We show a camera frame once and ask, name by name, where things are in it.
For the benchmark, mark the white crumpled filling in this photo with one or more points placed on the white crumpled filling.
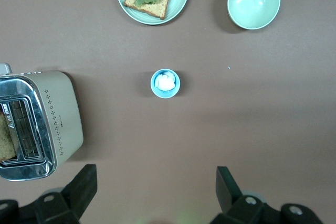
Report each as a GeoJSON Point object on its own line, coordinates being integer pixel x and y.
{"type": "Point", "coordinates": [165, 82]}

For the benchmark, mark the blue cup with white filling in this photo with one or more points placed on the blue cup with white filling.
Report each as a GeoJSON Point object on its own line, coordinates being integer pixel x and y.
{"type": "Point", "coordinates": [168, 95]}

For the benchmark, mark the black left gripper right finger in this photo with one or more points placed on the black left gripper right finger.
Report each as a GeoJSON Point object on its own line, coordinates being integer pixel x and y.
{"type": "Point", "coordinates": [231, 197]}

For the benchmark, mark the pale green bowl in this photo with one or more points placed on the pale green bowl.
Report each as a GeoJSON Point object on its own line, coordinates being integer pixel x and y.
{"type": "Point", "coordinates": [252, 1]}

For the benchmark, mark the brown table cloth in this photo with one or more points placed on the brown table cloth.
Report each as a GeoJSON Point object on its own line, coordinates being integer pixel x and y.
{"type": "Point", "coordinates": [236, 116]}

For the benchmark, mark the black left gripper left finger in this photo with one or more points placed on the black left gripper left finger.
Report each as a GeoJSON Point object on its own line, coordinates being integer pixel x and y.
{"type": "Point", "coordinates": [71, 200]}

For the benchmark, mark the brown bread slice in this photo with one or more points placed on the brown bread slice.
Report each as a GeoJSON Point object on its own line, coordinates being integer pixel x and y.
{"type": "Point", "coordinates": [5, 140]}

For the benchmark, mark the beige and chrome toaster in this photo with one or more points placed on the beige and chrome toaster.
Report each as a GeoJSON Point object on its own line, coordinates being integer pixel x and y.
{"type": "Point", "coordinates": [60, 108]}

